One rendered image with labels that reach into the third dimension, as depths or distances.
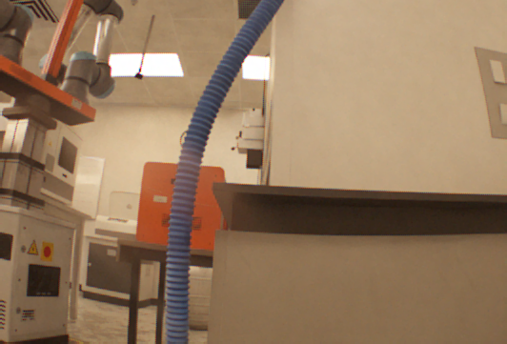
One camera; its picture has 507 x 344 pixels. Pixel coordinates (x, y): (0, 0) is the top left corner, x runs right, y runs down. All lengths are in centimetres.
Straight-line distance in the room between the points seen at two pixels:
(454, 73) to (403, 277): 39
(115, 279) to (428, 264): 417
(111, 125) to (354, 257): 529
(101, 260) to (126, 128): 202
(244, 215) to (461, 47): 54
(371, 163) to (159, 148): 485
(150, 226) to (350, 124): 149
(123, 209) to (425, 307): 475
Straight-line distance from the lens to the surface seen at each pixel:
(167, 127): 545
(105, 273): 461
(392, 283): 58
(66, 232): 128
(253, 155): 160
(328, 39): 69
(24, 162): 129
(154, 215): 197
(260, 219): 56
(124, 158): 546
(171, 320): 55
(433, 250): 61
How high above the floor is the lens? 62
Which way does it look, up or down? 17 degrees up
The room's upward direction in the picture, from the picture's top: 5 degrees clockwise
